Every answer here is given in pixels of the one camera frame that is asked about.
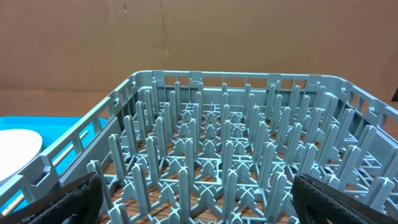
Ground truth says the large pink plate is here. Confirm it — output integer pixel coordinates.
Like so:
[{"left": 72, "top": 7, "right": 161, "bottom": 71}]
[{"left": 1, "top": 129, "right": 43, "bottom": 185}]

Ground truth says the right wooden chopstick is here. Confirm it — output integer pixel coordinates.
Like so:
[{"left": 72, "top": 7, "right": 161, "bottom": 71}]
[{"left": 1, "top": 129, "right": 73, "bottom": 215}]

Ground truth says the teal serving tray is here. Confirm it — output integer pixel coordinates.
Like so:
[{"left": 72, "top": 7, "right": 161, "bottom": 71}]
[{"left": 1, "top": 116, "right": 95, "bottom": 212}]

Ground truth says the grey dish rack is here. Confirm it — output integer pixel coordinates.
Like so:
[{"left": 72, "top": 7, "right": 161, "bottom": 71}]
[{"left": 1, "top": 70, "right": 397, "bottom": 223}]

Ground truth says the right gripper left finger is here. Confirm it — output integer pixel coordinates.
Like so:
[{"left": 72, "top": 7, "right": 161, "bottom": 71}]
[{"left": 1, "top": 172, "right": 103, "bottom": 224}]

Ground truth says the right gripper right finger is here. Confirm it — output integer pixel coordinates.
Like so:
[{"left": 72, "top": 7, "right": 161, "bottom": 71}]
[{"left": 291, "top": 174, "right": 397, "bottom": 224}]

